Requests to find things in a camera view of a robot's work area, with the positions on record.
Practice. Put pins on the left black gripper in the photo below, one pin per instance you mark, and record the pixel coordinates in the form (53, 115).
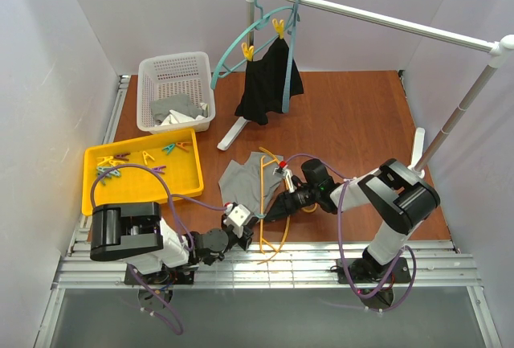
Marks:
(246, 241)

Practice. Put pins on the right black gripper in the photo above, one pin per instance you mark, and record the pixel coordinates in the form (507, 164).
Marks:
(291, 201)

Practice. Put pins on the yellow hanger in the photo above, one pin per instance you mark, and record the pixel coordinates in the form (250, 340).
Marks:
(262, 187)

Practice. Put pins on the grey underwear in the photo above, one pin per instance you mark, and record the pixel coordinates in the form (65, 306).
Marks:
(240, 183)

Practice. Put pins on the grey-blue hanger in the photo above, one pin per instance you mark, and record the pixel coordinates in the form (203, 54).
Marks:
(288, 73)

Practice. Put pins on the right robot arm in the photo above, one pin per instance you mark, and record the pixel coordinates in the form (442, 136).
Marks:
(398, 194)

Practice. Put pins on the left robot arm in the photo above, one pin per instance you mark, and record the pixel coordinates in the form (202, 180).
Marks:
(136, 234)

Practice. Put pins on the black underwear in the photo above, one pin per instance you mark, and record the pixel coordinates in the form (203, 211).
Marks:
(264, 84)

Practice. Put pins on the teal hanger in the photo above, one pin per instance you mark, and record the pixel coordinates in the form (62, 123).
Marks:
(257, 21)

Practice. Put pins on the yellow tray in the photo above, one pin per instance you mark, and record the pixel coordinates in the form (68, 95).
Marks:
(183, 174)

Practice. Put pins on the purple clothespin lower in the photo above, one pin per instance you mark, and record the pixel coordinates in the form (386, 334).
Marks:
(159, 169)

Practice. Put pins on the purple clothespin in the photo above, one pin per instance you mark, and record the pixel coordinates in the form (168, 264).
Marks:
(122, 157)
(159, 169)

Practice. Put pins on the orange clothespin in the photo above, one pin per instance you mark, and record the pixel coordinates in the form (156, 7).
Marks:
(184, 145)

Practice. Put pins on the teal clothespin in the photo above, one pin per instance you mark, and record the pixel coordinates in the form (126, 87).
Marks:
(107, 172)
(169, 148)

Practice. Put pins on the yellow clothespin in tray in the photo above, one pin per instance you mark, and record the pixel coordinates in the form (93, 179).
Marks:
(147, 157)

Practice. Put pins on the white cloth in basket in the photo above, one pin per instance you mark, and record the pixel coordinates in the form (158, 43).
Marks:
(183, 114)

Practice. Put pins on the teal clothespin left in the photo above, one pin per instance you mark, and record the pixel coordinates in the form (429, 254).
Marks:
(107, 172)

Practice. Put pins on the dark grey cloth in basket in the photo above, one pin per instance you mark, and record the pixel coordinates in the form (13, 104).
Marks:
(171, 102)

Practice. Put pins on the white laundry basket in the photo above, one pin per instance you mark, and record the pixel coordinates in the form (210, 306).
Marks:
(173, 92)

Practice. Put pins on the yellow clothespin left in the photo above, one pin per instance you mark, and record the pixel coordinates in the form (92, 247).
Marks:
(248, 51)

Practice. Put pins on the yellow clothespin right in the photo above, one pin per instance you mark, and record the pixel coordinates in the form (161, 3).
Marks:
(279, 27)

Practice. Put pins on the white clothes rack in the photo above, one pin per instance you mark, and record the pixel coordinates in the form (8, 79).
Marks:
(366, 88)

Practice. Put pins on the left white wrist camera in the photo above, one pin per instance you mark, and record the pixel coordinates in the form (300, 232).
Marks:
(237, 216)

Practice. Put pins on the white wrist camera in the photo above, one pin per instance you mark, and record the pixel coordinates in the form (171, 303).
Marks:
(286, 174)
(237, 216)

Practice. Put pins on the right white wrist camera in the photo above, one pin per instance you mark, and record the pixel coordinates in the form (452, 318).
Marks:
(286, 174)

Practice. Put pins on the aluminium rail frame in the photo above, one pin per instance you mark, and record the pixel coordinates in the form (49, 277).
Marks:
(286, 300)

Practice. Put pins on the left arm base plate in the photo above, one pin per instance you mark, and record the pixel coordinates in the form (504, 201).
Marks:
(161, 272)

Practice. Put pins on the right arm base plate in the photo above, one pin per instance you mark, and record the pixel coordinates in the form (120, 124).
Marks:
(360, 274)

